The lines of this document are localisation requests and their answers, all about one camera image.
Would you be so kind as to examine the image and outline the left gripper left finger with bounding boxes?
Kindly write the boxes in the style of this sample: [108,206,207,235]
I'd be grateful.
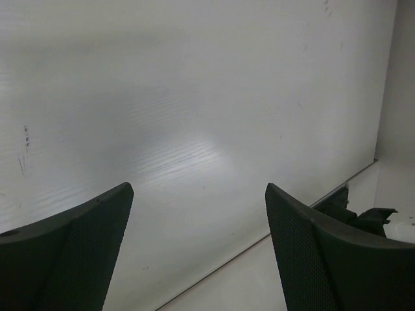
[1,183,134,310]

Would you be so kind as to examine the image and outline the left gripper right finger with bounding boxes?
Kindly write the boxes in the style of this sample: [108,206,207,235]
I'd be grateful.
[265,184,414,310]

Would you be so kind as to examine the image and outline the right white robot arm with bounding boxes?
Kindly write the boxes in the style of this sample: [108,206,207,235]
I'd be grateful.
[313,186,414,244]

